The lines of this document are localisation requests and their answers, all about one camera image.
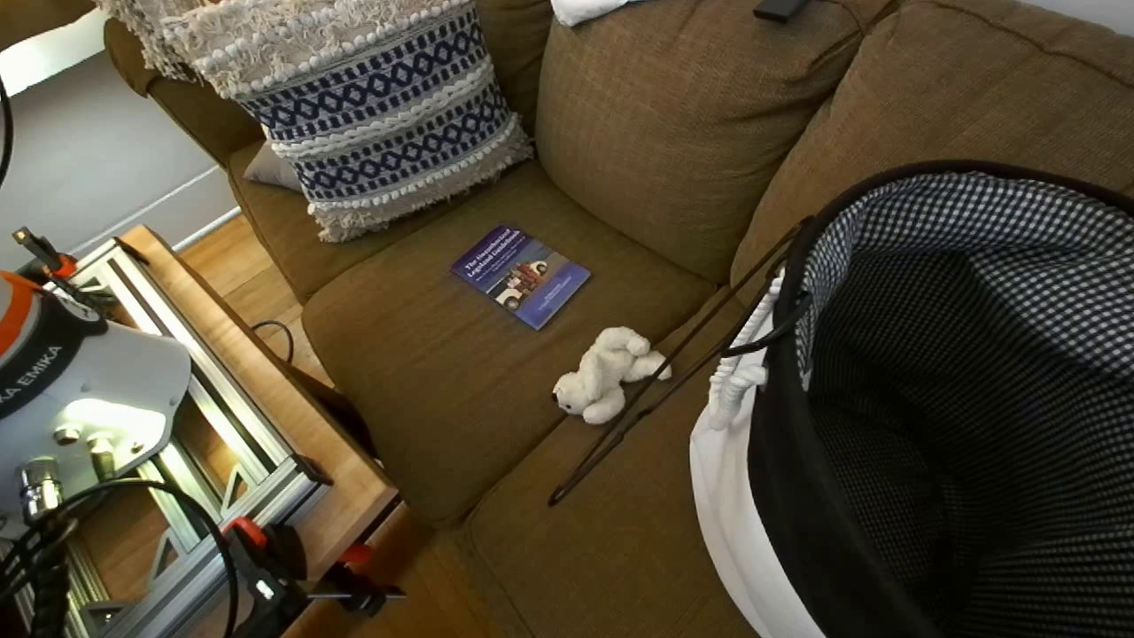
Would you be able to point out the white laundry bag black mesh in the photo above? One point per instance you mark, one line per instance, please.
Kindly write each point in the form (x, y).
(944, 412)

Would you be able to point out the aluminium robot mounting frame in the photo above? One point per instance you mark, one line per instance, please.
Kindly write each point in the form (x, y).
(224, 437)

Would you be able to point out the white plush bear toy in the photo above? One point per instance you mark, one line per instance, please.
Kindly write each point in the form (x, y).
(605, 378)

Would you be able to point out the black remote control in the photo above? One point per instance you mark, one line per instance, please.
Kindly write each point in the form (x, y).
(781, 8)

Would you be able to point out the blue white patterned fringed pillow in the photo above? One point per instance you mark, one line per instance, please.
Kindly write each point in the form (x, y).
(393, 109)

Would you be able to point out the black red clamp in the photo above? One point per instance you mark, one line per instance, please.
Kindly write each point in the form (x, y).
(40, 249)
(358, 580)
(266, 570)

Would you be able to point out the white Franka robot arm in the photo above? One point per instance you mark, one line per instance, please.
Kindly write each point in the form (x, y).
(93, 391)

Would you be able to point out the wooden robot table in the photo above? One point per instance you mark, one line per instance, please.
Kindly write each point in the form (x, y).
(234, 342)

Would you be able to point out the blue paperback book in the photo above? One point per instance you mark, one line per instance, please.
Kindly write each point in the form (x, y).
(520, 279)

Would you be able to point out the white folded cloth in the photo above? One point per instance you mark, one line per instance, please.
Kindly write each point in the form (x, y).
(586, 8)

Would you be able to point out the brown fabric sofa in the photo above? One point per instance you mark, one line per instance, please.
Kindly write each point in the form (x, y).
(449, 391)

